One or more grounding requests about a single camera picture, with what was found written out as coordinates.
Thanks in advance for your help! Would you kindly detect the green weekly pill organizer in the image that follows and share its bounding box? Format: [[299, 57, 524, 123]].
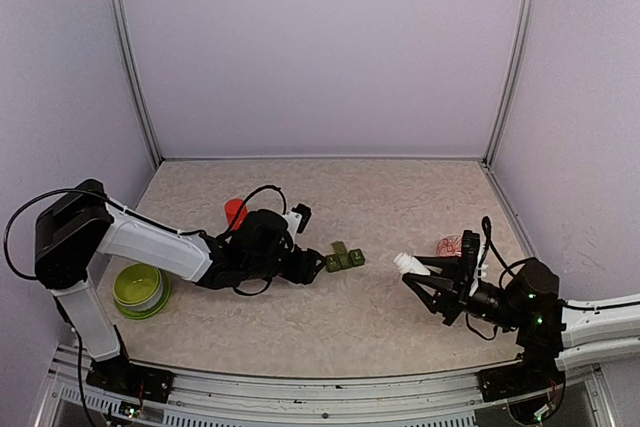
[[325, 241, 366, 273]]

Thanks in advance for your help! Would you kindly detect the front aluminium rail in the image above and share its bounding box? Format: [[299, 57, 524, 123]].
[[27, 346, 622, 426]]

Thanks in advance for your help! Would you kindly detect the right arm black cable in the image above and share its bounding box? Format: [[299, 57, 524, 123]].
[[480, 215, 521, 288]]

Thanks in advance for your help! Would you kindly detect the red patterned oval tin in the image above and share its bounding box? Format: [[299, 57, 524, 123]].
[[436, 235, 462, 257]]

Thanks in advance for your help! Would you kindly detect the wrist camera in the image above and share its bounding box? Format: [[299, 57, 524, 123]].
[[461, 230, 488, 298], [283, 203, 312, 237]]

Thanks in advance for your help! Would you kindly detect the green plate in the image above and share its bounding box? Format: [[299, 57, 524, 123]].
[[112, 263, 172, 320]]

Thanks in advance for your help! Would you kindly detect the green bowl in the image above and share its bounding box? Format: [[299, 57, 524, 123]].
[[112, 263, 164, 312]]

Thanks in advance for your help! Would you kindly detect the red pill bottle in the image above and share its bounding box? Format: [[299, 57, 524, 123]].
[[224, 198, 248, 230]]

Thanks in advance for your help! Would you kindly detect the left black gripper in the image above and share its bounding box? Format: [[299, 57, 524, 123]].
[[245, 246, 327, 285]]

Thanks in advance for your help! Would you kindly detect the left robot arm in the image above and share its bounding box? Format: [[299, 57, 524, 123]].
[[35, 179, 325, 392]]

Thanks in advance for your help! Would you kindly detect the small clear white-capped bottle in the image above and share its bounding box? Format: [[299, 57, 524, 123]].
[[393, 252, 431, 276]]

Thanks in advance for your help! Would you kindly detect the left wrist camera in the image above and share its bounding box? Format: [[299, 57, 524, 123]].
[[283, 203, 312, 237]]

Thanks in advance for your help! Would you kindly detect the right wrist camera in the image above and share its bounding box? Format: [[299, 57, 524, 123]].
[[461, 230, 488, 298]]

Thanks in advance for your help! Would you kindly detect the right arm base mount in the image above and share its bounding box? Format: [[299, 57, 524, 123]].
[[476, 361, 566, 402]]

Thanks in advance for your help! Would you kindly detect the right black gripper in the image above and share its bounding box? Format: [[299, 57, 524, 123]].
[[404, 255, 526, 332]]

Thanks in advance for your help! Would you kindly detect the left aluminium frame post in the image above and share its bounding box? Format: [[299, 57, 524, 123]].
[[109, 0, 164, 169]]

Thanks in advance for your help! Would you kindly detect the aluminium frame post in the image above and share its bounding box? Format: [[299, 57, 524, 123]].
[[109, 0, 164, 169], [483, 0, 535, 170]]

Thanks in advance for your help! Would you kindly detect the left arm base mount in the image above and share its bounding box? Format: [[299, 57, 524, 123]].
[[86, 363, 175, 404]]

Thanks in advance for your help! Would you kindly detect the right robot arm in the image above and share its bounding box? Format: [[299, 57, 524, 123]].
[[394, 252, 639, 391]]

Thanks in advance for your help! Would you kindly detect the right aluminium frame post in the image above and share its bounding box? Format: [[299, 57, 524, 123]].
[[483, 0, 535, 170]]

